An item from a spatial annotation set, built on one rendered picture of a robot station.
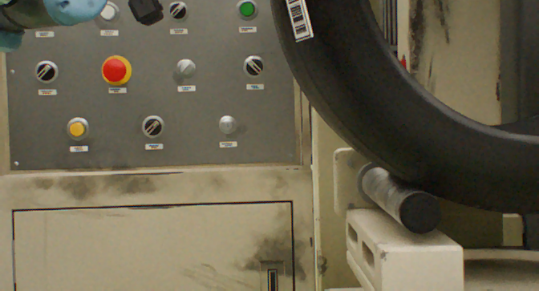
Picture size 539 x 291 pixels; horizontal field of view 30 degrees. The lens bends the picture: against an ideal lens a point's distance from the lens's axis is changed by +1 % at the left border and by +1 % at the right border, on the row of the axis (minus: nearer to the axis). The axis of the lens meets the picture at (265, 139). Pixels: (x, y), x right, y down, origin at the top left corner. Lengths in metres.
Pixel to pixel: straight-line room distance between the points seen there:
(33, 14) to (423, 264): 0.48
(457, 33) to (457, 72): 0.06
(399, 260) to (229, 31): 0.78
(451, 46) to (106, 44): 0.63
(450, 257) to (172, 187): 0.74
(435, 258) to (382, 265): 0.06
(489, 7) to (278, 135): 0.48
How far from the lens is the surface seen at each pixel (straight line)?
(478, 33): 1.49
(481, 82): 1.49
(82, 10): 1.04
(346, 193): 1.44
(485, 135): 1.09
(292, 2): 1.09
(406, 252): 1.10
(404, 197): 1.11
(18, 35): 1.18
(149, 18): 1.16
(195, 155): 1.78
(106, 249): 1.76
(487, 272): 1.29
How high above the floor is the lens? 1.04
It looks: 3 degrees down
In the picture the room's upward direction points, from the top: 2 degrees counter-clockwise
